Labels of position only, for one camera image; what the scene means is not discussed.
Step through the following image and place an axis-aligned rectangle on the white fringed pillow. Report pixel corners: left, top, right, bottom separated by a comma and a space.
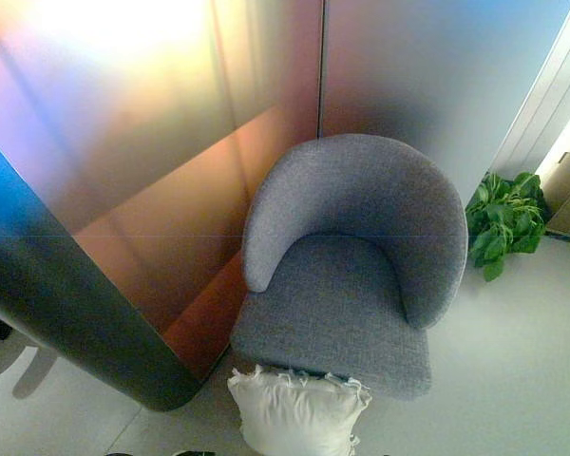
226, 364, 374, 456

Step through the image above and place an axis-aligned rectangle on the green leafy potted plant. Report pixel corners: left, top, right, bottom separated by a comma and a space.
464, 171, 548, 282

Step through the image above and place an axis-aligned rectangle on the grey fabric round armchair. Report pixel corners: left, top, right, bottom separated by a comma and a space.
230, 133, 470, 403

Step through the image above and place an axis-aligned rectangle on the dark grey curved partition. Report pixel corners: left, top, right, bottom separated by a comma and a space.
0, 127, 205, 413

